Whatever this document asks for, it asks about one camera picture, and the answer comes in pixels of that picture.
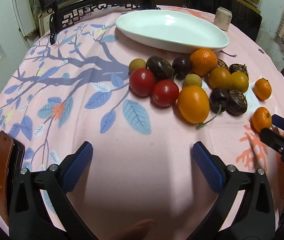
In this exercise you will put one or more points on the pink floral tablecloth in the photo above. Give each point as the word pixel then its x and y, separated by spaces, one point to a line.
pixel 56 96

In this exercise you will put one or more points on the dark wrinkled fruit middle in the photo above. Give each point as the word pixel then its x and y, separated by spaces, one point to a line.
pixel 222 64

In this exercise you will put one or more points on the dark wrinkled fruit rear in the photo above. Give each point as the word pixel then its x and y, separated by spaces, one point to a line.
pixel 238 68

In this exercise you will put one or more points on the large orange mandarin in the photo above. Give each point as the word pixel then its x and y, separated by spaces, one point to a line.
pixel 203 61

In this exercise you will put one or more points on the small tan longan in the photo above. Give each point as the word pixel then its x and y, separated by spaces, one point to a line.
pixel 192 80

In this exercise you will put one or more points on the left tan longan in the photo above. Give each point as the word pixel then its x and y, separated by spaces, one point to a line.
pixel 136 64

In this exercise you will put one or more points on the dark wrinkled passion fruit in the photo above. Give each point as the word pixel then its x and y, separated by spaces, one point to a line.
pixel 237 104

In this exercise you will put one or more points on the black carved screen stand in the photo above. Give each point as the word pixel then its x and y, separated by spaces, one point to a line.
pixel 65 17

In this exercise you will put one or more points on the brown leather wallet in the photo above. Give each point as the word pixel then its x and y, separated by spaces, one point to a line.
pixel 11 158

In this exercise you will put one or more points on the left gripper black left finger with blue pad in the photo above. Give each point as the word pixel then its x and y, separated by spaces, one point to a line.
pixel 40 208

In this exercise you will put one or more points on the orange yellow tomato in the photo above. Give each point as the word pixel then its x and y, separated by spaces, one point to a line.
pixel 219 78

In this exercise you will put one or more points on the dark cherry with stem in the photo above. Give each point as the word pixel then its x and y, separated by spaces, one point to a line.
pixel 219 100

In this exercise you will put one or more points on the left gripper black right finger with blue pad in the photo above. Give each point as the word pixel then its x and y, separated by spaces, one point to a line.
pixel 255 217

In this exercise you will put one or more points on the red tomato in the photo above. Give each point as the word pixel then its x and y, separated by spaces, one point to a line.
pixel 142 82
pixel 165 93

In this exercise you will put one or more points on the large orange tomato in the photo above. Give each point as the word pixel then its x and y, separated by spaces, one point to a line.
pixel 193 104

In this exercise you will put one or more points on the small white can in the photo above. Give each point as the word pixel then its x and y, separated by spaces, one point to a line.
pixel 222 18

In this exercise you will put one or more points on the white oval plate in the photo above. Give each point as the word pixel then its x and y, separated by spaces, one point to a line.
pixel 172 31

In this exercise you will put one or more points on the small kumquat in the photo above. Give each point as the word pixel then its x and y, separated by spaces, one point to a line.
pixel 262 89
pixel 261 119

